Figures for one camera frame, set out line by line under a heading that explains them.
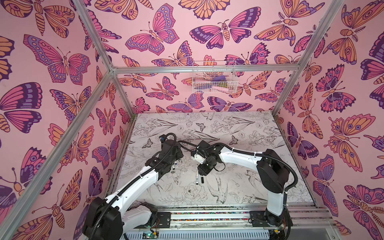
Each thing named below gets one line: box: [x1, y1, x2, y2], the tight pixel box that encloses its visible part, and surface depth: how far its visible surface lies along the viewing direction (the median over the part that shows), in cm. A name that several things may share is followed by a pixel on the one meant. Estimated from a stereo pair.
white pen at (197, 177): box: [195, 171, 199, 185], surface depth 89 cm
